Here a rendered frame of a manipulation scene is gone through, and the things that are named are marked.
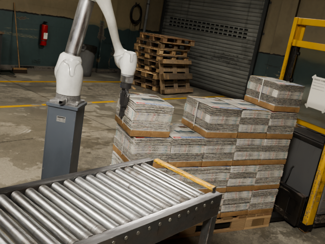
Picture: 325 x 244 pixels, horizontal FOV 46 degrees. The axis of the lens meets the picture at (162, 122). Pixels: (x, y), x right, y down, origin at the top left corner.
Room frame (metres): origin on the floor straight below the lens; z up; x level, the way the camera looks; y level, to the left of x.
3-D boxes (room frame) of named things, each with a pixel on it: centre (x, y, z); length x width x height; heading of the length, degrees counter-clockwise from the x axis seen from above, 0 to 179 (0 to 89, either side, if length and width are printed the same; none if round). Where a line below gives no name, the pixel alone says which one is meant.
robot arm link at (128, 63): (2.58, 0.29, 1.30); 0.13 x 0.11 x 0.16; 22
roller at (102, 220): (1.49, 0.27, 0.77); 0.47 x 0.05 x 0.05; 50
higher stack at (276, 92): (3.23, -0.89, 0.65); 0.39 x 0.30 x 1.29; 29
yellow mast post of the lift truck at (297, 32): (3.73, -1.11, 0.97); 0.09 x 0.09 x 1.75; 29
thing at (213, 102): (2.94, -0.37, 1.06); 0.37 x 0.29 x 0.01; 29
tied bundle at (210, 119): (2.94, -0.37, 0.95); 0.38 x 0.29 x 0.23; 29
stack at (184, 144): (2.87, -0.25, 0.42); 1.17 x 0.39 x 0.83; 119
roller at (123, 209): (1.59, 0.19, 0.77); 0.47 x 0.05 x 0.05; 50
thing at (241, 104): (3.10, -0.61, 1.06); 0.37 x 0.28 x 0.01; 29
